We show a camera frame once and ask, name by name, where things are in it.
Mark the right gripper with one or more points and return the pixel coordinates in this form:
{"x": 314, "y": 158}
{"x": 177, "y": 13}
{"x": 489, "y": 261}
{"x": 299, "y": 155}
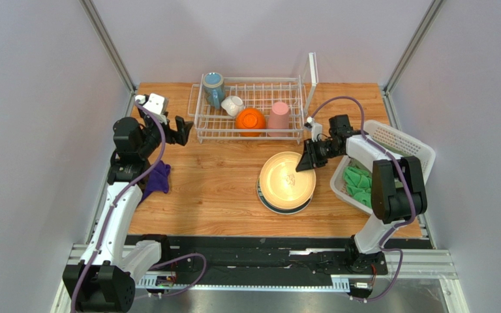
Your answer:
{"x": 314, "y": 150}

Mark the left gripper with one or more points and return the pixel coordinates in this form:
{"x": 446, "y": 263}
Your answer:
{"x": 177, "y": 137}

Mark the yellow plate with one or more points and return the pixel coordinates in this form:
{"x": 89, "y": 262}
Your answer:
{"x": 282, "y": 186}

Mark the pink plastic cup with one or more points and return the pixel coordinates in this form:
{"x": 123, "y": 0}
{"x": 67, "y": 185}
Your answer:
{"x": 278, "y": 120}

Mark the white green-rimmed plate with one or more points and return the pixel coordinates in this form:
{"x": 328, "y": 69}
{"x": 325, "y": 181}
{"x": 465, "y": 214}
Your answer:
{"x": 276, "y": 209}

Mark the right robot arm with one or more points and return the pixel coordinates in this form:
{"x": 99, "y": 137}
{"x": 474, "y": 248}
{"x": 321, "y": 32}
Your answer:
{"x": 398, "y": 183}

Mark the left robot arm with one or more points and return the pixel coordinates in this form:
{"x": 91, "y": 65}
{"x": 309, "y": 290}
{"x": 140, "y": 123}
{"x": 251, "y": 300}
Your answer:
{"x": 104, "y": 279}

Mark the bright green towel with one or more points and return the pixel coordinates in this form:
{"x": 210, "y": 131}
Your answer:
{"x": 358, "y": 184}

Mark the purple cloth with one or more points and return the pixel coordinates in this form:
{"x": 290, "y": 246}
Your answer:
{"x": 158, "y": 180}

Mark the blue butterfly mug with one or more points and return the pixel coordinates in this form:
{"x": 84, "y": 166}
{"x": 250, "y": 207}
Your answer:
{"x": 213, "y": 86}

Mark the small white cup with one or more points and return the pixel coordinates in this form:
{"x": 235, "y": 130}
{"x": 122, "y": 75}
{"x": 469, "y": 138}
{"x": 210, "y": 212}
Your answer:
{"x": 233, "y": 105}

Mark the orange bowl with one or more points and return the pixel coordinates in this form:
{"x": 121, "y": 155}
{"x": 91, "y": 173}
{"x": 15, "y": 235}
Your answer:
{"x": 251, "y": 121}

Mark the white plastic basket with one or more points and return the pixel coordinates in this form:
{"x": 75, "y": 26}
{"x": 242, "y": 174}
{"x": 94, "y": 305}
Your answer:
{"x": 396, "y": 141}

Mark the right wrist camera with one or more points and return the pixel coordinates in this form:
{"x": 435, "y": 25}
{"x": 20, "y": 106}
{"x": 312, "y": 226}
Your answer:
{"x": 314, "y": 128}

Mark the white wire dish rack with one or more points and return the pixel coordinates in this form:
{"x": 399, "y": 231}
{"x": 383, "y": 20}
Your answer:
{"x": 255, "y": 108}

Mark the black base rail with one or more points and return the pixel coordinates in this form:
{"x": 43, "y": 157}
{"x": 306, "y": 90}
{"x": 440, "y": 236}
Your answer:
{"x": 262, "y": 262}

